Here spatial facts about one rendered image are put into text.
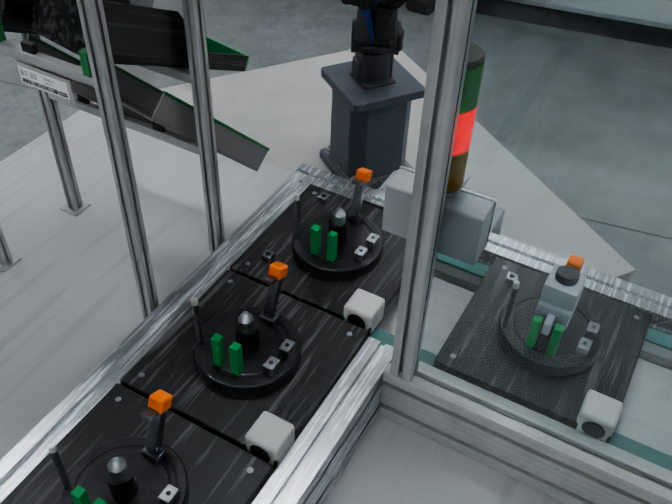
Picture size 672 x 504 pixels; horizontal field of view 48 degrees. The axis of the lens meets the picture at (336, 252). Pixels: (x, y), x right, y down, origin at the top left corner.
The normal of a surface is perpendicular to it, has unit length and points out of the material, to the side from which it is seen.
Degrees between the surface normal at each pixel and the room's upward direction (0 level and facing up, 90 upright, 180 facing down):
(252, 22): 0
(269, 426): 0
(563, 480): 90
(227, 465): 0
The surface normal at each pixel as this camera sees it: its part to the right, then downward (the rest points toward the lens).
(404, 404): -0.49, 0.58
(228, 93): 0.03, -0.73
